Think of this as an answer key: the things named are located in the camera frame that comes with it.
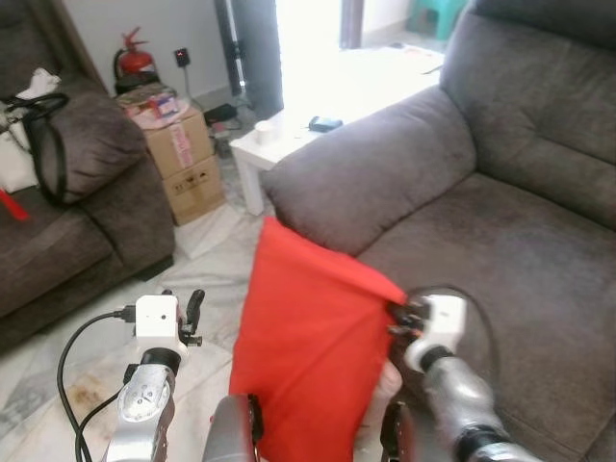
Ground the small red cloth item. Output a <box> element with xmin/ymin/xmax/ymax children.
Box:
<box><xmin>0</xmin><ymin>190</ymin><xmax>30</xmax><ymax>222</ymax></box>

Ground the cardboard box with pink label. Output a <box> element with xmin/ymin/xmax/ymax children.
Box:
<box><xmin>142</xmin><ymin>104</ymin><xmax>215</xmax><ymax>179</ymax></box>

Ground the robot left leg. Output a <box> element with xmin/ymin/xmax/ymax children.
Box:
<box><xmin>202</xmin><ymin>393</ymin><xmax>263</xmax><ymax>462</ymax></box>

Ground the robot right leg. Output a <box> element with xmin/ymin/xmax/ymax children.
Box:
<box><xmin>380</xmin><ymin>399</ymin><xmax>417</xmax><ymax>462</ymax></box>

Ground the red fire extinguisher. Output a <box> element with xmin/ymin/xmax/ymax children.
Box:
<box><xmin>114</xmin><ymin>27</ymin><xmax>157</xmax><ymax>95</ymax></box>

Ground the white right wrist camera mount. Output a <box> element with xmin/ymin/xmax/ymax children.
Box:
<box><xmin>416</xmin><ymin>295</ymin><xmax>468</xmax><ymax>372</ymax></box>

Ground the brown curtain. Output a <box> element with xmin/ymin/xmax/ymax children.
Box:
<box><xmin>339</xmin><ymin>0</ymin><xmax>365</xmax><ymax>49</ymax></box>

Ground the green plastic stool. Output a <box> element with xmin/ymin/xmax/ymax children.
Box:
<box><xmin>406</xmin><ymin>0</ymin><xmax>468</xmax><ymax>41</ymax></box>

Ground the white cloth bag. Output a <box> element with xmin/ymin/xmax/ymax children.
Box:
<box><xmin>0</xmin><ymin>67</ymin><xmax>61</xmax><ymax>193</ymax></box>

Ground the pink tray with items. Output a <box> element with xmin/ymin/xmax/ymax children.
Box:
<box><xmin>123</xmin><ymin>85</ymin><xmax>192</xmax><ymax>129</ymax></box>

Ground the white side table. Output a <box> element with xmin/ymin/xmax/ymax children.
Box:
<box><xmin>229</xmin><ymin>106</ymin><xmax>319</xmax><ymax>215</ymax></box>

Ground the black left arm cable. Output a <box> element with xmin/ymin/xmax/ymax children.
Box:
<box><xmin>75</xmin><ymin>388</ymin><xmax>128</xmax><ymax>462</ymax></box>
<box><xmin>56</xmin><ymin>306</ymin><xmax>138</xmax><ymax>462</ymax></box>

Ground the dark grey curtain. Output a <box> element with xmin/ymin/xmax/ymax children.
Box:
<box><xmin>214</xmin><ymin>0</ymin><xmax>285</xmax><ymax>116</ymax></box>

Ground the black bag strap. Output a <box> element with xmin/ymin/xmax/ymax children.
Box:
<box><xmin>5</xmin><ymin>91</ymin><xmax>70</xmax><ymax>205</ymax></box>

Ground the robot leg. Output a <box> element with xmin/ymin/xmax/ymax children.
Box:
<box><xmin>380</xmin><ymin>399</ymin><xmax>417</xmax><ymax>462</ymax></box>
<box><xmin>202</xmin><ymin>393</ymin><xmax>263</xmax><ymax>462</ymax></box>

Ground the black power adapter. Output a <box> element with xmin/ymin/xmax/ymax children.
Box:
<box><xmin>204</xmin><ymin>101</ymin><xmax>242</xmax><ymax>126</ymax></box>

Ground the black remote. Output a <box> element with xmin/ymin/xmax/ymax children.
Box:
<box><xmin>308</xmin><ymin>116</ymin><xmax>344</xmax><ymax>133</ymax></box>

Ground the dark grey two-seat sofa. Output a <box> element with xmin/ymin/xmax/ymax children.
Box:
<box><xmin>260</xmin><ymin>0</ymin><xmax>616</xmax><ymax>462</ymax></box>

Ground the white cup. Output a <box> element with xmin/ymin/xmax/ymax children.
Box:
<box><xmin>253</xmin><ymin>120</ymin><xmax>280</xmax><ymax>145</ymax></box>

